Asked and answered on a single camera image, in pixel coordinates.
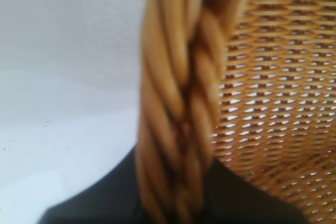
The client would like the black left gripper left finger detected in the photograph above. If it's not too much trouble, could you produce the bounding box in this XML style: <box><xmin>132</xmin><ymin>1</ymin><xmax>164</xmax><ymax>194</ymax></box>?
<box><xmin>39</xmin><ymin>147</ymin><xmax>144</xmax><ymax>224</ymax></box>

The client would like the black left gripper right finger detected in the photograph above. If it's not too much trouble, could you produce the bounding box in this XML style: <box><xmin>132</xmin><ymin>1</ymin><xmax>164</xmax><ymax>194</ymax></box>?
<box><xmin>206</xmin><ymin>160</ymin><xmax>310</xmax><ymax>224</ymax></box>

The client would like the woven wicker basket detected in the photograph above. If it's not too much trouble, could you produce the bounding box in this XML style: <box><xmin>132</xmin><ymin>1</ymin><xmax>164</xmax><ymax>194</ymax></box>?
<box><xmin>136</xmin><ymin>0</ymin><xmax>336</xmax><ymax>224</ymax></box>

